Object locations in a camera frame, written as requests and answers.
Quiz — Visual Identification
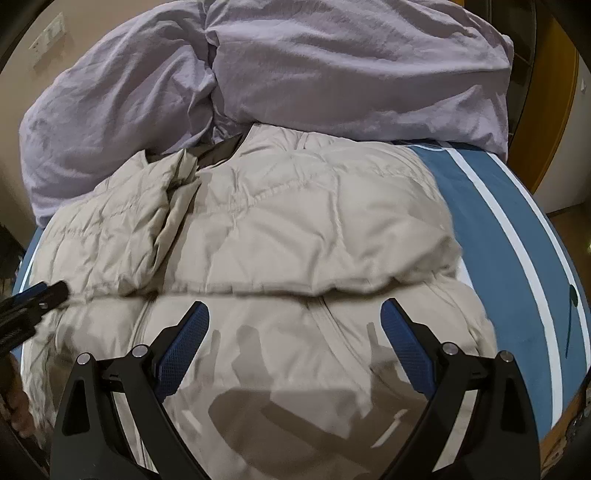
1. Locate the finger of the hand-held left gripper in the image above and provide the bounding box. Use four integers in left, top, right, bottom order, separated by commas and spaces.
0, 281, 71, 320

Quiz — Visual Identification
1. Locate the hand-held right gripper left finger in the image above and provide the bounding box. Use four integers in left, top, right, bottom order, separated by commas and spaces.
48, 300, 213, 480

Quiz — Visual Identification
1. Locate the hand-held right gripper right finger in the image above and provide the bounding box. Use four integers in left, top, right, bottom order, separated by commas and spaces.
379, 298, 541, 480

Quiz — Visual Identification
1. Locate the beige puffer jacket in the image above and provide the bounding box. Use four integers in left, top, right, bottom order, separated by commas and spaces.
21, 124, 502, 480

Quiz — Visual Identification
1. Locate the person's left hand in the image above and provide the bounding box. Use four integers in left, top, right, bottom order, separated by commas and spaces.
7, 360, 37, 439

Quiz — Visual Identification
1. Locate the blue white striped bed sheet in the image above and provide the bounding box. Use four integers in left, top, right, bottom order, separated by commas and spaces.
9, 141, 583, 446

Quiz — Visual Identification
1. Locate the lavender duvet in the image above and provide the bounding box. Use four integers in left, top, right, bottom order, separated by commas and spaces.
18, 11, 250, 227

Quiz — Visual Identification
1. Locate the wooden wardrobe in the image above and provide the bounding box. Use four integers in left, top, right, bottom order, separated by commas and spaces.
508, 0, 591, 217

